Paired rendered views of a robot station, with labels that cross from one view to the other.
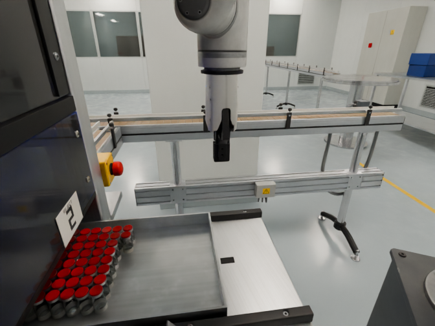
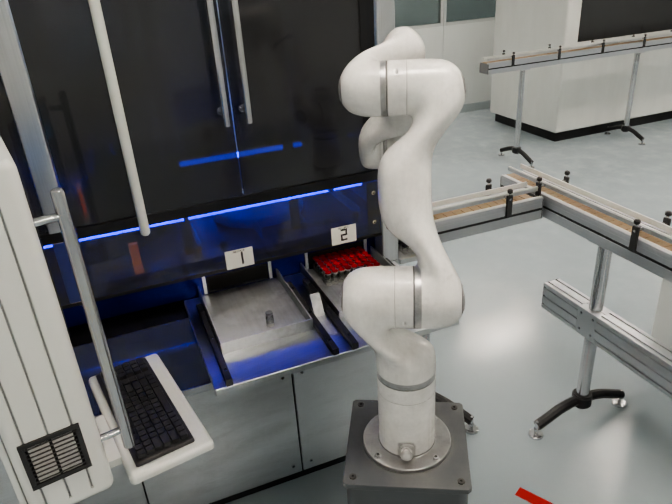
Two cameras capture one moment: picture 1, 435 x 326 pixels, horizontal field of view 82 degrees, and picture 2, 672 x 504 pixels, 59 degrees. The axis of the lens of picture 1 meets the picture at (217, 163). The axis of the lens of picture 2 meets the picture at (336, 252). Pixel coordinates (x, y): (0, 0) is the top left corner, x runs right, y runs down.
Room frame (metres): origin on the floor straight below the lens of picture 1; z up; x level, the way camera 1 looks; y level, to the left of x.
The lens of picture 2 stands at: (-0.04, -1.42, 1.82)
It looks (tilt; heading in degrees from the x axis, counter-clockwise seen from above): 26 degrees down; 77
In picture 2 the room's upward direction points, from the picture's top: 4 degrees counter-clockwise
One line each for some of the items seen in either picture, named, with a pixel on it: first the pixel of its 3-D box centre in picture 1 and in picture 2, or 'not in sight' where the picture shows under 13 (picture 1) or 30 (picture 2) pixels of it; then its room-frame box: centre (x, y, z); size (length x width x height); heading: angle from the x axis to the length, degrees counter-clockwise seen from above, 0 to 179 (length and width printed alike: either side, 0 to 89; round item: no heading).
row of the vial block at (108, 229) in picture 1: (98, 264); (348, 269); (0.37, 0.23, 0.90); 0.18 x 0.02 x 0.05; 8
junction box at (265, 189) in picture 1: (265, 189); not in sight; (1.34, -0.29, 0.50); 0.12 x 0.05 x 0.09; 98
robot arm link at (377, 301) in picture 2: not in sight; (389, 322); (0.27, -0.48, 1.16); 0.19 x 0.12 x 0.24; 160
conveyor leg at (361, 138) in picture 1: (349, 183); not in sight; (1.49, -0.90, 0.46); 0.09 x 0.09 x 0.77; 8
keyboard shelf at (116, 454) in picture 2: not in sight; (131, 416); (-0.32, -0.13, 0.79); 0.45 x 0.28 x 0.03; 108
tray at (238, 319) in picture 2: not in sight; (252, 307); (0.04, 0.12, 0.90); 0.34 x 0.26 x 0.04; 98
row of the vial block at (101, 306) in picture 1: (110, 263); (351, 272); (0.37, 0.21, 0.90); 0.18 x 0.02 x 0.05; 8
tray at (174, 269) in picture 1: (133, 263); (357, 280); (0.37, 0.17, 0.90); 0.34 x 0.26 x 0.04; 98
